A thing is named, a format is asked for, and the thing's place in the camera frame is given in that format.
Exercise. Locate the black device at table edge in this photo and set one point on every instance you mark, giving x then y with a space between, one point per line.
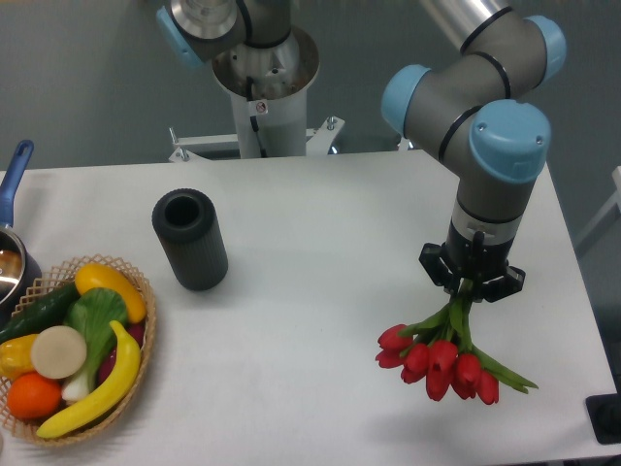
604 414

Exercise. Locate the orange fruit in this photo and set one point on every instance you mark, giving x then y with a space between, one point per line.
32 396

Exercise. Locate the yellow bell pepper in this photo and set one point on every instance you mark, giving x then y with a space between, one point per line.
15 357

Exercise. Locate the purple red vegetable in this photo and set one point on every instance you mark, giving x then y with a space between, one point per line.
137 331

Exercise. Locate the white frame at right edge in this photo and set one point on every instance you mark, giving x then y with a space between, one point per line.
601 221

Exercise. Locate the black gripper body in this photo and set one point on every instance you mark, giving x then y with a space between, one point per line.
475 258

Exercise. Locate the yellow banana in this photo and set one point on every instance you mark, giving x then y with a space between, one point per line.
105 396

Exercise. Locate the red tulip bouquet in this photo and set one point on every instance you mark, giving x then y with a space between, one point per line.
440 351

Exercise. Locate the green cucumber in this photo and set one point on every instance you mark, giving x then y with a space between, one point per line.
47 311

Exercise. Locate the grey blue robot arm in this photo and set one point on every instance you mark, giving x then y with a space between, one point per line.
469 116

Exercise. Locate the beige round slice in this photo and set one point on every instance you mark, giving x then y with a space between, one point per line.
58 352

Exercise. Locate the green bok choy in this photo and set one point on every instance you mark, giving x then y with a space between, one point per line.
91 315

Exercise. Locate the woven wicker basket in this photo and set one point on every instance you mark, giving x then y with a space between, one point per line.
54 278

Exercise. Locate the dark grey ribbed vase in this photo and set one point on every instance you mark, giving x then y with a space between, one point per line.
186 224

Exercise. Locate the blue handled saucepan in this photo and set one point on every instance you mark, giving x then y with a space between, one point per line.
18 268

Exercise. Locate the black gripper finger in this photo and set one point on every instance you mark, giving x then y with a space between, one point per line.
509 283
436 262

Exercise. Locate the yellow squash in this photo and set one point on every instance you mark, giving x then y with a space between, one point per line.
95 275

